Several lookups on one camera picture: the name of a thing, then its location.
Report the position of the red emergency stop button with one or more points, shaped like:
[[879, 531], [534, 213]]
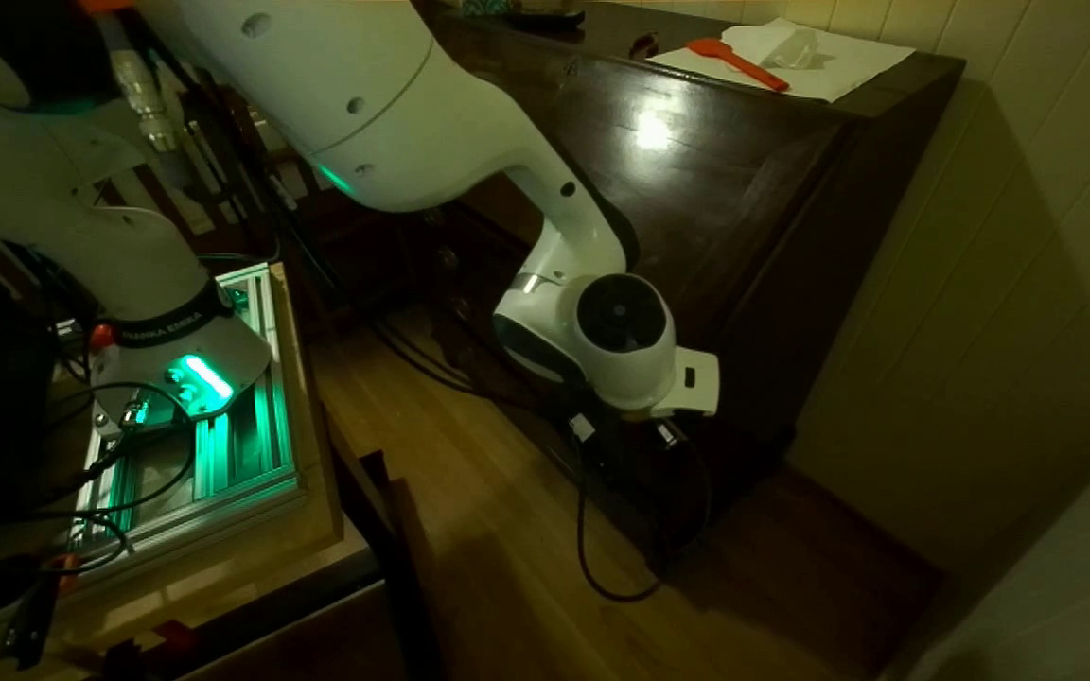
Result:
[[99, 333]]

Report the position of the light wooden robot platform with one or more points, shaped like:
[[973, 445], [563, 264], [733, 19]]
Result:
[[304, 506]]

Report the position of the dark wooden dresser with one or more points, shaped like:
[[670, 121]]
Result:
[[775, 213]]

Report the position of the wooden slatted chair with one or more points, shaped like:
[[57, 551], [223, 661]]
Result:
[[210, 153]]

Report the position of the dark wooden chair back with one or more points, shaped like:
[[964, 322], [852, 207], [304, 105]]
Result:
[[405, 568]]

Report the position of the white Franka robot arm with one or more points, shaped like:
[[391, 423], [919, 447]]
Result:
[[358, 87]]

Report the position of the white paper sheets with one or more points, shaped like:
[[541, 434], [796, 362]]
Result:
[[850, 61]]

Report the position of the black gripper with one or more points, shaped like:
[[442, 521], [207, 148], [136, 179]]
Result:
[[635, 457]]

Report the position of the orange-red flat tool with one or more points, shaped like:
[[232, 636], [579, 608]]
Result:
[[734, 61]]

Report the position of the black and orange clamp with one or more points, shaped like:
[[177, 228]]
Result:
[[34, 618]]

